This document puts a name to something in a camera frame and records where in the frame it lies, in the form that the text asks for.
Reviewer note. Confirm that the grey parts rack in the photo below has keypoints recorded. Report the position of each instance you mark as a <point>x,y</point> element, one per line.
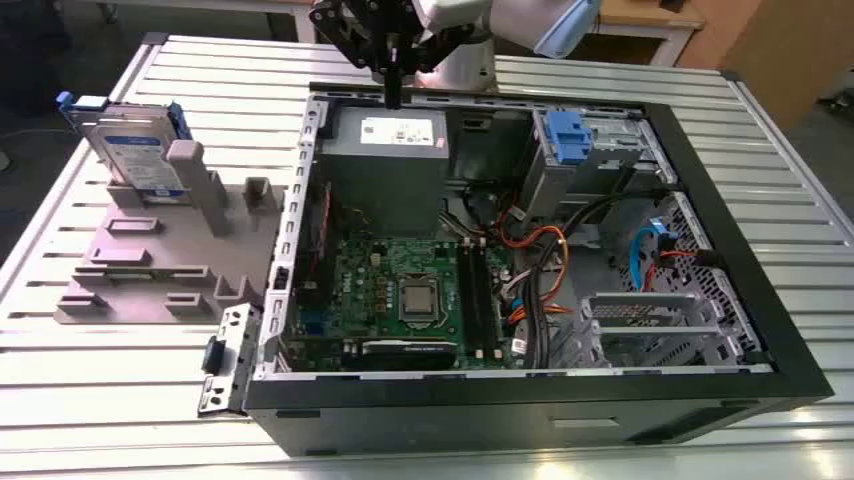
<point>173,240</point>

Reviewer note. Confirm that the brown wooden cabinet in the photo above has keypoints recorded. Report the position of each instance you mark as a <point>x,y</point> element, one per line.
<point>787,50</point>

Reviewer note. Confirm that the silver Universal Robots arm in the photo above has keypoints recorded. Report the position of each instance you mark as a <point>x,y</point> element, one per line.
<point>467,70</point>

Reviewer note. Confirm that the black open PC case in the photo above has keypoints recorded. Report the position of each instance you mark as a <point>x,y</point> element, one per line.
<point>467,410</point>

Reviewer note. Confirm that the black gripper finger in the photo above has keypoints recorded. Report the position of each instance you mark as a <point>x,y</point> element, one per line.
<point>436,50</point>
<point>342,30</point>

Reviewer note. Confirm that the blue drive latch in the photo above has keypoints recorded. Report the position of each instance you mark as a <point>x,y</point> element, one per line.
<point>567,140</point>

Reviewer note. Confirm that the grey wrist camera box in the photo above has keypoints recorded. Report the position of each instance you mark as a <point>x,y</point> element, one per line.
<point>436,15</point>

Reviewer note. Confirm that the black blue bracket knob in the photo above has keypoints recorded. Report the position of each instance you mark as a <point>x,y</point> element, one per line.
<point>213,355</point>

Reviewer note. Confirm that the hard disk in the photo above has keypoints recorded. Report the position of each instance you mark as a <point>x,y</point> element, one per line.
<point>136,160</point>

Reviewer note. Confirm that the grey metal drive cage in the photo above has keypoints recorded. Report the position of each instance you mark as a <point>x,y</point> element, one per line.
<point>553,195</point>

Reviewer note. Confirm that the grey metal slot bracket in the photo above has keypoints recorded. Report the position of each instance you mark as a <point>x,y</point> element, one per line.
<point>234,320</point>

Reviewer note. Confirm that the black graphics card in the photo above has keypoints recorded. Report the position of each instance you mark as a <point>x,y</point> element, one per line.
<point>407,352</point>

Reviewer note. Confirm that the wooden desk white frame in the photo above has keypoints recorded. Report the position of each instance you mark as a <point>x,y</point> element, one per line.
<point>653,20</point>

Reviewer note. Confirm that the black RAM slot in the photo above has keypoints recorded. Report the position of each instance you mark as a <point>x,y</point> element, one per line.
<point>488,300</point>
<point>471,300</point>

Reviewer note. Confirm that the metal disk bay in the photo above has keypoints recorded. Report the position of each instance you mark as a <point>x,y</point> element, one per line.
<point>660,331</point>

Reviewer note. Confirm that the silver CPU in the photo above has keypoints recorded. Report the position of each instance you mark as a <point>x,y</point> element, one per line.
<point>420,300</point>

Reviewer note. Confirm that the grey power supply unit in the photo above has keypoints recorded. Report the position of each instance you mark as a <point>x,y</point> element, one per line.
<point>380,190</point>

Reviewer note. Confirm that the green motherboard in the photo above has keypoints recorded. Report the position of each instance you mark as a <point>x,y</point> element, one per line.
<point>427,255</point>

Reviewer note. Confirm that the CPU socket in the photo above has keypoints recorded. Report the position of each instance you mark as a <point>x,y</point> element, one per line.
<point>420,279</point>

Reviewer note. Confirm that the green RAM stick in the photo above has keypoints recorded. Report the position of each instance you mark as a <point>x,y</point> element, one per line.
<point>142,274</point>

